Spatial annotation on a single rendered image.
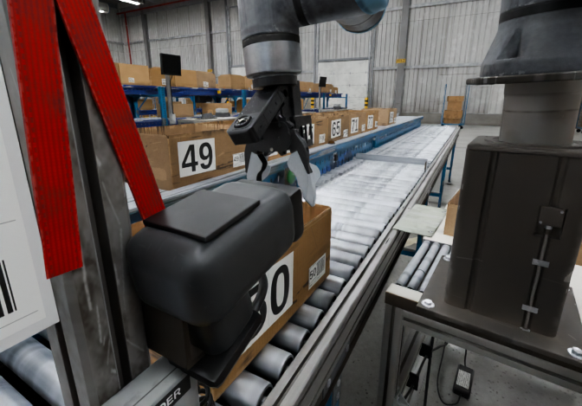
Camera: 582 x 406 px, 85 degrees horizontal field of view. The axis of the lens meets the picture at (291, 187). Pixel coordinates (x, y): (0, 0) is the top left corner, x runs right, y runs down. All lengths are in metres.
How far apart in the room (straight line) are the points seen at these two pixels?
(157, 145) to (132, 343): 0.84
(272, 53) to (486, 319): 0.60
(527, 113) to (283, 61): 0.41
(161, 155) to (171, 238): 0.86
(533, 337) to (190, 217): 0.64
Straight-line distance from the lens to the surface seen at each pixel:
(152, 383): 0.24
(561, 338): 0.75
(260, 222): 0.20
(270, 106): 0.48
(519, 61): 0.63
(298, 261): 0.62
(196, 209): 0.20
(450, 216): 1.07
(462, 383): 1.67
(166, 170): 1.03
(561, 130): 0.68
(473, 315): 0.73
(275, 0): 0.51
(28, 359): 0.72
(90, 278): 0.20
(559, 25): 0.64
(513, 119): 0.68
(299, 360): 0.59
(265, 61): 0.50
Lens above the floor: 1.15
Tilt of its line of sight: 16 degrees down
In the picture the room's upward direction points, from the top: straight up
